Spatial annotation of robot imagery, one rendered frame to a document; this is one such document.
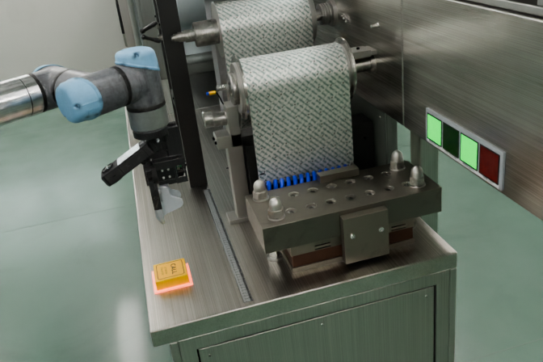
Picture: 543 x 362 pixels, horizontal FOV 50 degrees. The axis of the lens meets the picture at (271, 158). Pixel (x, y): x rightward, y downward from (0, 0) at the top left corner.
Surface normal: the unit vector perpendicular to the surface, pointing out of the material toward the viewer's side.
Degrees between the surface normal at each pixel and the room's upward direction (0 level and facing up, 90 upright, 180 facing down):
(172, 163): 90
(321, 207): 0
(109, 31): 90
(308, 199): 0
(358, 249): 90
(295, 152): 90
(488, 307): 0
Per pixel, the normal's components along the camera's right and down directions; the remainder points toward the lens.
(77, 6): 0.26, 0.37
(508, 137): -0.96, 0.20
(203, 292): -0.11, -0.91
